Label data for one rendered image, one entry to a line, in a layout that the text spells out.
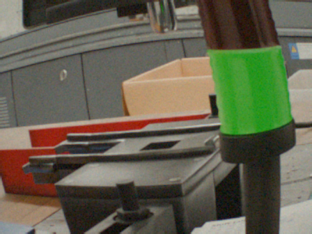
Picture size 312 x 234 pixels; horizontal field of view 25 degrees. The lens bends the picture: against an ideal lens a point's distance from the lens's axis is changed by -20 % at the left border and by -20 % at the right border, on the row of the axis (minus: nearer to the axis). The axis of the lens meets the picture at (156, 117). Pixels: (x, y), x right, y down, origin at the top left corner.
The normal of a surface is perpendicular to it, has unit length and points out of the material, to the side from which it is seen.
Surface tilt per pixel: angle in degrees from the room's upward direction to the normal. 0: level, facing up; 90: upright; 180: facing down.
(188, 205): 90
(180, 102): 87
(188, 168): 0
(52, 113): 90
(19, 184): 90
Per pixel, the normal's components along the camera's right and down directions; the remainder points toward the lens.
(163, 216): 0.92, -0.08
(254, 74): -0.07, -0.06
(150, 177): -0.16, -0.97
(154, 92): -0.45, 0.19
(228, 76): -0.65, 0.00
